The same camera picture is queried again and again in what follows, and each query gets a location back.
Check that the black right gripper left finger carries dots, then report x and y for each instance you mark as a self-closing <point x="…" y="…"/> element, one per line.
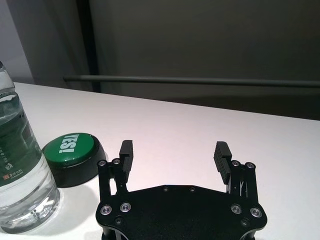
<point x="125" y="162"/>

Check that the dark vertical post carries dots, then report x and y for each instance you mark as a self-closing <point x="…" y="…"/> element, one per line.
<point x="93" y="45"/>

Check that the green YES button black base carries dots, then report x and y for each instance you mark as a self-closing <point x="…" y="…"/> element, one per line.
<point x="71" y="152"/>

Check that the clear water bottle green label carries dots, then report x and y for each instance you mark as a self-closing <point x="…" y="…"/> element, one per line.
<point x="22" y="160"/>

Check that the thin grey horizontal rail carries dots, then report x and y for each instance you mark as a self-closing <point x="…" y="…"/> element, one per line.
<point x="175" y="80"/>

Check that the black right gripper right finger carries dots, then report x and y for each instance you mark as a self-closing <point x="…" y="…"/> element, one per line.
<point x="222" y="162"/>

